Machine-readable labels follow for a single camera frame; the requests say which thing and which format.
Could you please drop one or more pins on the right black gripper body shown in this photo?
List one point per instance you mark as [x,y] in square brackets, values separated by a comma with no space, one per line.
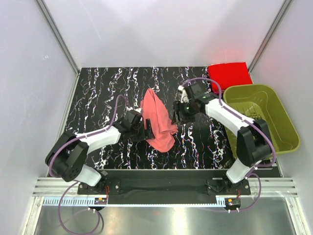
[187,111]

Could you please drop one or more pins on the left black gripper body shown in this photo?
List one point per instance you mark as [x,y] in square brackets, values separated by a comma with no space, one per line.
[139,133]

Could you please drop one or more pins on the pink t shirt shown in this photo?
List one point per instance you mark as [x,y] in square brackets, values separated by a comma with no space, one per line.
[162,127]

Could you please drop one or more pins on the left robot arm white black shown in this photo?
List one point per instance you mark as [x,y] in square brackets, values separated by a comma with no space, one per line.
[67,157]

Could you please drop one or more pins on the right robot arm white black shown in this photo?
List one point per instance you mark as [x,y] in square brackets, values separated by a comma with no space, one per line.
[253,137]

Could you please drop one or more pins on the black marble pattern mat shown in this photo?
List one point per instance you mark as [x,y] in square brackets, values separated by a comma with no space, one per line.
[106,94]

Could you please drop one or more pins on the folded red t shirt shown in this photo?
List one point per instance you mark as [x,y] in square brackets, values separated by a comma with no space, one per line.
[229,74]

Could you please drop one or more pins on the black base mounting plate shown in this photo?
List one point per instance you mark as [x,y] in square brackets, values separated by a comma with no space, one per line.
[143,174]

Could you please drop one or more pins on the olive green plastic basket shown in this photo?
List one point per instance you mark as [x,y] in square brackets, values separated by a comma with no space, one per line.
[259,101]

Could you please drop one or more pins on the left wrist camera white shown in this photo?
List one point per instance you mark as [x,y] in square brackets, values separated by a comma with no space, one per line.
[139,110]

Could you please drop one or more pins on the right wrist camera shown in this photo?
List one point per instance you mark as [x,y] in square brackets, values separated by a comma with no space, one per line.
[192,92]

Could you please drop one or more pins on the aluminium rail profile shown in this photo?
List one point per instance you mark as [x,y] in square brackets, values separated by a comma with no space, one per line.
[269,187]

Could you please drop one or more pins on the left aluminium frame post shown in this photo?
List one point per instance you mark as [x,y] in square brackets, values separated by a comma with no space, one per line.
[57,35]

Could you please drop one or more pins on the aluminium frame post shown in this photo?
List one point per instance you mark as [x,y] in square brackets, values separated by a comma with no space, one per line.
[286,4]
[57,35]

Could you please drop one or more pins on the right aluminium frame post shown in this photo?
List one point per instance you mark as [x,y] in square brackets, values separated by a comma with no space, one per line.
[286,4]

